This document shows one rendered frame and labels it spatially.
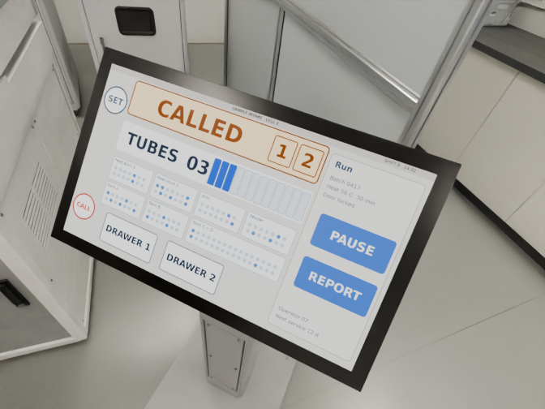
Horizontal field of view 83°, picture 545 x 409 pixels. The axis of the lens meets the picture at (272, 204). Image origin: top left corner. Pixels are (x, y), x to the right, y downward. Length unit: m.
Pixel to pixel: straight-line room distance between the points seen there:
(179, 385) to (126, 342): 0.30
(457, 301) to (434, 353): 0.36
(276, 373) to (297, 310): 1.00
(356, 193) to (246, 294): 0.20
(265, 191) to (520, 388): 1.68
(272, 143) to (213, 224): 0.14
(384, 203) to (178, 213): 0.28
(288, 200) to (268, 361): 1.09
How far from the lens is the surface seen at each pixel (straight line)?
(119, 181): 0.51
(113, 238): 0.53
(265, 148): 0.41
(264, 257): 0.42
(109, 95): 0.54
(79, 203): 0.56
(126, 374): 1.49
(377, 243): 0.40
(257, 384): 1.40
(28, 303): 1.26
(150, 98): 0.50
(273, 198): 0.41
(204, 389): 1.39
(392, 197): 0.40
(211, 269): 0.45
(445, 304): 1.91
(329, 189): 0.40
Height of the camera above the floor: 1.39
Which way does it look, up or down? 46 degrees down
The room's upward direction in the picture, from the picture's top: 10 degrees clockwise
